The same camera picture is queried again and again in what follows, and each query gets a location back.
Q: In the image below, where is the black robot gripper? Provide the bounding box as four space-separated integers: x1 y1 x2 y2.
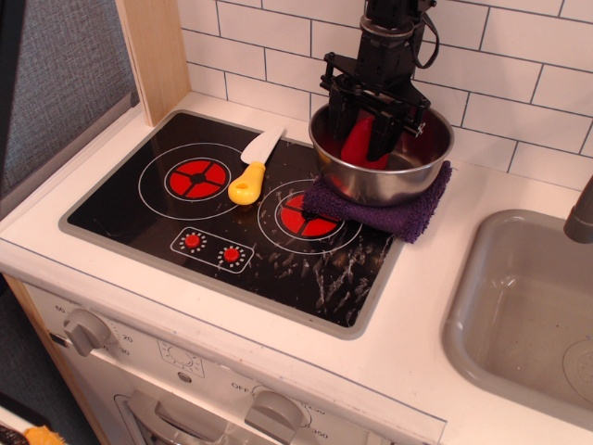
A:
321 22 430 161

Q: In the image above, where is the red toy strawberry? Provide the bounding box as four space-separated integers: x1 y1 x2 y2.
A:
340 116 388 170

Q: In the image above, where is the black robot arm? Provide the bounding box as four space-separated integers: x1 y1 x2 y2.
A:
321 1 439 162

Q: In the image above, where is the black toy stove top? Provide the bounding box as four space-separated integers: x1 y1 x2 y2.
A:
59 112 403 338

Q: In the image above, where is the grey right oven knob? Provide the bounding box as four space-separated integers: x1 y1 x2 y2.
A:
245 390 304 444

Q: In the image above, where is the grey oven knob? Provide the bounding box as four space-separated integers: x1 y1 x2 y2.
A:
64 309 111 357
245 390 304 444

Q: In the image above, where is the white toy oven front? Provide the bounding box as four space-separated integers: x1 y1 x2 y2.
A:
24 286 445 444

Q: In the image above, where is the grey left oven knob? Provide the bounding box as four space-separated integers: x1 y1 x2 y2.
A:
64 309 111 357

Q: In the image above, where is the stainless steel bowl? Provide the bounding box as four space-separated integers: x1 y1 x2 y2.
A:
309 106 454 207

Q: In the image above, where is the purple folded cloth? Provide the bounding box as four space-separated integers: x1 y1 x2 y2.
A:
302 160 453 244

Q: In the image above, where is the grey toy faucet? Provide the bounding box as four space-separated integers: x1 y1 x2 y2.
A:
563 177 593 244

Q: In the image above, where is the grey toy sink basin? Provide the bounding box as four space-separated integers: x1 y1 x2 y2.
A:
443 210 592 429

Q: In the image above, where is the orange and black plush toy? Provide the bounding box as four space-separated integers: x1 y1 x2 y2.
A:
1 426 66 445

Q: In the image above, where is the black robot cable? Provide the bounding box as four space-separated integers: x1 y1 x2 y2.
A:
411 13 440 70

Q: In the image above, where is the yellow handled toy knife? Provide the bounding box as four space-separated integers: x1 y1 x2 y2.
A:
228 126 285 206

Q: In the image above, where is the light wooden post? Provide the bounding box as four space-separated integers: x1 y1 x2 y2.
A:
115 0 191 127

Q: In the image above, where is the grey oven door handle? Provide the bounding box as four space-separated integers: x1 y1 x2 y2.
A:
117 390 265 444

